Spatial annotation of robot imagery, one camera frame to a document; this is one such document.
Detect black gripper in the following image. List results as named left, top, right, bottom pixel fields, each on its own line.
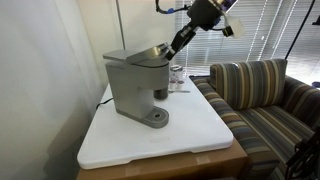
left=164, top=0, right=224, bottom=62

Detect metal spoon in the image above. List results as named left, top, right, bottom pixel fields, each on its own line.
left=168, top=88, right=191, bottom=94

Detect striped sofa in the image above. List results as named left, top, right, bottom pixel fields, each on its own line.
left=189, top=74, right=320, bottom=180

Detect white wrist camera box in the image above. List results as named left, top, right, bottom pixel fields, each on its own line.
left=222, top=12, right=245, bottom=39

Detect black gripper cable blue connector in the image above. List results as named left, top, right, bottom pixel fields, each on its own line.
left=154, top=0, right=190, bottom=15

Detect metal pole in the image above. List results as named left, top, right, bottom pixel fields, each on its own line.
left=115, top=0, right=127, bottom=51

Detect brown cardboard box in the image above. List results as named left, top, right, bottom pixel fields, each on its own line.
left=76, top=138, right=249, bottom=180

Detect white coffee pod red top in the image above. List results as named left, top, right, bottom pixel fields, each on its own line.
left=176, top=79, right=186, bottom=91
left=168, top=78, right=178, bottom=91

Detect grey coffeemaker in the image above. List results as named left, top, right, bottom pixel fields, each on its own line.
left=102, top=42, right=174, bottom=130

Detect black stand pole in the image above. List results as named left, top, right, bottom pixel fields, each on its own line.
left=284, top=0, right=317, bottom=61

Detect black power cable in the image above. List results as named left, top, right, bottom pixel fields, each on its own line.
left=95, top=96, right=115, bottom=111

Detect striped cushion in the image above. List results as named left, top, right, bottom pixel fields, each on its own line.
left=209, top=58, right=288, bottom=111

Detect white window blinds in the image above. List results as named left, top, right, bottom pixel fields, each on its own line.
left=174, top=0, right=320, bottom=84

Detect white mug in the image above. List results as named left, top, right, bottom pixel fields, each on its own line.
left=169, top=64, right=185, bottom=82

